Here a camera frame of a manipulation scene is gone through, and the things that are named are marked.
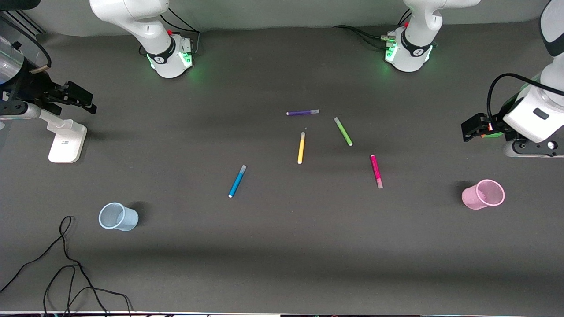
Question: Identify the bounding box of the pink marker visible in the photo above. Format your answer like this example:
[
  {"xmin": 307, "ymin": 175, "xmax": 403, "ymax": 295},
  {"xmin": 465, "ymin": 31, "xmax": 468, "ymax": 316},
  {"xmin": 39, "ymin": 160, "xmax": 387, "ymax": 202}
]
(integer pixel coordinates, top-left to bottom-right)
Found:
[{"xmin": 371, "ymin": 154, "xmax": 383, "ymax": 189}]

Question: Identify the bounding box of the blue marker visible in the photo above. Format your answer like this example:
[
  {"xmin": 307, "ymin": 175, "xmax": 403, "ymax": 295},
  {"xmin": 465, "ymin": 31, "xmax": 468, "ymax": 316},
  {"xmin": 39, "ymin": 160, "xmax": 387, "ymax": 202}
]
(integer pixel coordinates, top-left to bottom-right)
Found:
[{"xmin": 228, "ymin": 165, "xmax": 247, "ymax": 198}]

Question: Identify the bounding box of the white plastic stand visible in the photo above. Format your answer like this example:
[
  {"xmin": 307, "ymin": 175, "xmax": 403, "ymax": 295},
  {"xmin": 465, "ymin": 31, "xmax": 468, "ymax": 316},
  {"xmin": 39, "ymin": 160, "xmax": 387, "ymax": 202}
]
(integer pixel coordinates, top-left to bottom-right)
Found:
[{"xmin": 40, "ymin": 109, "xmax": 88, "ymax": 164}]

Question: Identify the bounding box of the pink cup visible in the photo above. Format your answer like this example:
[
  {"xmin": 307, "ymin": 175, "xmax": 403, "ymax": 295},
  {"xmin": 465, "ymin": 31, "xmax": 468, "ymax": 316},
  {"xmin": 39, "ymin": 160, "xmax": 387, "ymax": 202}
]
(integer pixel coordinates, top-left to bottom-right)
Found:
[{"xmin": 461, "ymin": 179, "xmax": 505, "ymax": 210}]

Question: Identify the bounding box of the light blue cup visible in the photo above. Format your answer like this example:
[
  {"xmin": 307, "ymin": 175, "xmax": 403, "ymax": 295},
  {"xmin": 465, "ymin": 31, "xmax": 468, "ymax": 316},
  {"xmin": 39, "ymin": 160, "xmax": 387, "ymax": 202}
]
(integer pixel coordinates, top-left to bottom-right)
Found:
[{"xmin": 98, "ymin": 202, "xmax": 139, "ymax": 232}]

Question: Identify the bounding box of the green marker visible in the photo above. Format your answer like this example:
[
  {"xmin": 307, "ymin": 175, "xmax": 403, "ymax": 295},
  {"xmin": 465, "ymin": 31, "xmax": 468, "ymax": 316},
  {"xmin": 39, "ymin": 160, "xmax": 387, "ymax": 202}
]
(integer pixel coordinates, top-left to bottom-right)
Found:
[{"xmin": 334, "ymin": 117, "xmax": 353, "ymax": 147}]

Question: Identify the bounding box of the black frame rail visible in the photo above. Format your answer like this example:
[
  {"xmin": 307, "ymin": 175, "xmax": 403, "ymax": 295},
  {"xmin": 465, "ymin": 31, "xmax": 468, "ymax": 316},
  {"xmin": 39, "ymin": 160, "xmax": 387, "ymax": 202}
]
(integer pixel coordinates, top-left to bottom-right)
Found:
[{"xmin": 0, "ymin": 10, "xmax": 47, "ymax": 36}]

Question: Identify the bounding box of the black right base cable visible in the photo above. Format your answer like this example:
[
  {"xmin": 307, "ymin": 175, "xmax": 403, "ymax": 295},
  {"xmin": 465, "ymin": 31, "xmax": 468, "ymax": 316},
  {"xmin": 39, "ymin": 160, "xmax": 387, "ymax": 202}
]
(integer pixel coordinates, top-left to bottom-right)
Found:
[{"xmin": 139, "ymin": 8, "xmax": 202, "ymax": 57}]

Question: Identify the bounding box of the black base cable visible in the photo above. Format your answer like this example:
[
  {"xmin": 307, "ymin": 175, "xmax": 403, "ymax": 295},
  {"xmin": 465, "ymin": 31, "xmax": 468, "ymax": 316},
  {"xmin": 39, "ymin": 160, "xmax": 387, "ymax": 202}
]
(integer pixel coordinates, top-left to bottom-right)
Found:
[
  {"xmin": 139, "ymin": 8, "xmax": 202, "ymax": 57},
  {"xmin": 332, "ymin": 10, "xmax": 412, "ymax": 49}
]

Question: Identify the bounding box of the black cable on table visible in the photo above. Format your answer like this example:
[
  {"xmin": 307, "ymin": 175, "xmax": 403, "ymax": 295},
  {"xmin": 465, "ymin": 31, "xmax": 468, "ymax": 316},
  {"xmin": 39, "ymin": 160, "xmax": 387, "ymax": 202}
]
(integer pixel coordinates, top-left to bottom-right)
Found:
[{"xmin": 0, "ymin": 215, "xmax": 134, "ymax": 317}]

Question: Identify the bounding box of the black left base cable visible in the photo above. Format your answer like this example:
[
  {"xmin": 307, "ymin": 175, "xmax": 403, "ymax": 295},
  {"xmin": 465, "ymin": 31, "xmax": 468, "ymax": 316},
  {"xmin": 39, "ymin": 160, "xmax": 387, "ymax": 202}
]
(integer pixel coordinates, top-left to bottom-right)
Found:
[{"xmin": 332, "ymin": 10, "xmax": 412, "ymax": 49}]

